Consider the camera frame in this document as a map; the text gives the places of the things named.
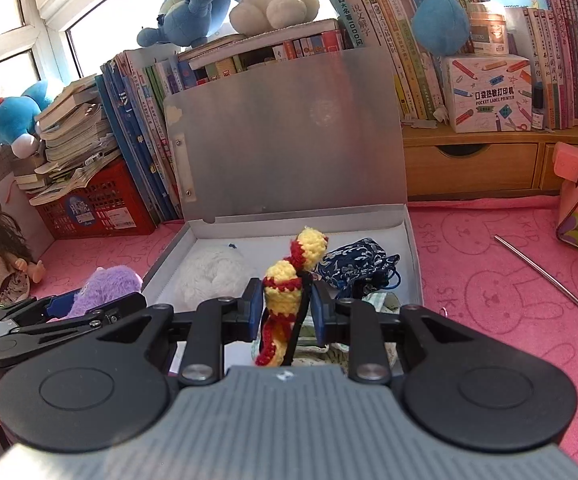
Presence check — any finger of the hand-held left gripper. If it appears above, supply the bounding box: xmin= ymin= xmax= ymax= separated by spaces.
xmin=36 ymin=291 xmax=86 ymax=322
xmin=86 ymin=292 xmax=148 ymax=322

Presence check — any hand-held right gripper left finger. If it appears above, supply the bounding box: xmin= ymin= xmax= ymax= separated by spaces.
xmin=100 ymin=279 xmax=265 ymax=386

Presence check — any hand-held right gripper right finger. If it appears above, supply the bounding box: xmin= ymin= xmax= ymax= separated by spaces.
xmin=313 ymin=282 xmax=470 ymax=386

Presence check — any purple fluffy plush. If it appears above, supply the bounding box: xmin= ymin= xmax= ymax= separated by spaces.
xmin=66 ymin=265 xmax=144 ymax=319

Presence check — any yellow and red crochet toy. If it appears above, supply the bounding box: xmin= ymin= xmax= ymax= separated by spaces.
xmin=254 ymin=227 xmax=330 ymax=367

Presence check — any green checked cloth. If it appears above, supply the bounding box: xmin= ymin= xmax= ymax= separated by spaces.
xmin=249 ymin=290 xmax=406 ymax=377

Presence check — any white fluffy plush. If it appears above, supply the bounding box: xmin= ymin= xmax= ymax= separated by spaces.
xmin=174 ymin=244 xmax=258 ymax=312

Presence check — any dark blue floral pouch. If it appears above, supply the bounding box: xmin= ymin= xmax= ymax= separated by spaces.
xmin=316 ymin=237 xmax=401 ymax=302

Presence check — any white box with silver lid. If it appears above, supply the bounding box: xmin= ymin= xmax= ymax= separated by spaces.
xmin=142 ymin=45 xmax=425 ymax=322

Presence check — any red plastic crate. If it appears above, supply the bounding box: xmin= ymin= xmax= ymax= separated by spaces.
xmin=29 ymin=156 xmax=156 ymax=240

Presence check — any row of tall blue books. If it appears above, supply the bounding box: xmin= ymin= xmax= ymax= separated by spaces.
xmin=100 ymin=50 xmax=186 ymax=224

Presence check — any pile of worn books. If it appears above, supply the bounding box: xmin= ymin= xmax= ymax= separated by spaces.
xmin=13 ymin=74 xmax=121 ymax=207

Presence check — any pink bunny print mat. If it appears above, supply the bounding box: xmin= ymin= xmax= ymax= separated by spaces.
xmin=29 ymin=195 xmax=578 ymax=472

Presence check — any blue and white cat plush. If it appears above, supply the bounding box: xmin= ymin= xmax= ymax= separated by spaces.
xmin=0 ymin=80 xmax=63 ymax=159

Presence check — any wooden drawer shelf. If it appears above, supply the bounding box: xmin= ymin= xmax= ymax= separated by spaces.
xmin=401 ymin=124 xmax=578 ymax=202

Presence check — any thin metal rod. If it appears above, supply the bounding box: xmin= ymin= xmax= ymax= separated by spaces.
xmin=493 ymin=234 xmax=578 ymax=337

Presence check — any row of small colourful books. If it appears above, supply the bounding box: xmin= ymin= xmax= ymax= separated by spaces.
xmin=169 ymin=18 xmax=348 ymax=97

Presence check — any row of green-spined books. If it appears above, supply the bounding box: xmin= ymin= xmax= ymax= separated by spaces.
xmin=314 ymin=0 xmax=490 ymax=124

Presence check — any white pencil-print box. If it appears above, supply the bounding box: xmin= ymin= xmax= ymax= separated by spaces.
xmin=441 ymin=53 xmax=534 ymax=134

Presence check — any pink square gadget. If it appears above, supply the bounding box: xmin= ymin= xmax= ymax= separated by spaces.
xmin=552 ymin=140 xmax=578 ymax=184

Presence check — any blue long-eared plush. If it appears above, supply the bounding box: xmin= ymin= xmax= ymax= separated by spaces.
xmin=136 ymin=0 xmax=233 ymax=50

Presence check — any small dark bottle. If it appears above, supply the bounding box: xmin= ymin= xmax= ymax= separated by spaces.
xmin=532 ymin=88 xmax=546 ymax=129

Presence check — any blue plush ball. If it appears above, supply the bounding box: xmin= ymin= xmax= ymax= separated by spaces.
xmin=413 ymin=0 xmax=472 ymax=56

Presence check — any small beige container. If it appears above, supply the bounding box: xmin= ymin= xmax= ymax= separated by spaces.
xmin=468 ymin=2 xmax=509 ymax=57

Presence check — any row of pale-spined books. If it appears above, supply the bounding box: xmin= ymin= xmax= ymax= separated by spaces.
xmin=489 ymin=0 xmax=578 ymax=132

